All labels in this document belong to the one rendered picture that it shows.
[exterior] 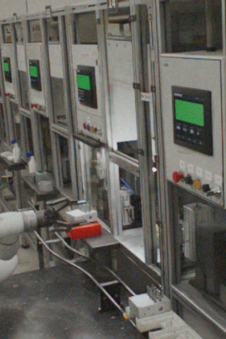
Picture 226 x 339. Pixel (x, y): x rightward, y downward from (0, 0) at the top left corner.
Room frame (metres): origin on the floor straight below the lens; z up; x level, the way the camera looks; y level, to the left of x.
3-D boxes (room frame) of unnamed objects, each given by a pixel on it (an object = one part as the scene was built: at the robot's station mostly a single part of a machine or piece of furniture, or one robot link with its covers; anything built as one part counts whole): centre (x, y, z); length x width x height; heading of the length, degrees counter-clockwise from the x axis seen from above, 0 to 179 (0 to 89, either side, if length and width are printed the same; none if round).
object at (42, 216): (2.46, 0.30, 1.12); 0.09 x 0.07 x 0.08; 110
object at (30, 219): (2.43, 0.37, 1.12); 0.09 x 0.06 x 0.09; 20
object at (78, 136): (2.96, 0.12, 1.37); 0.36 x 0.04 x 0.04; 20
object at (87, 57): (3.01, -0.01, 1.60); 0.42 x 0.29 x 0.46; 20
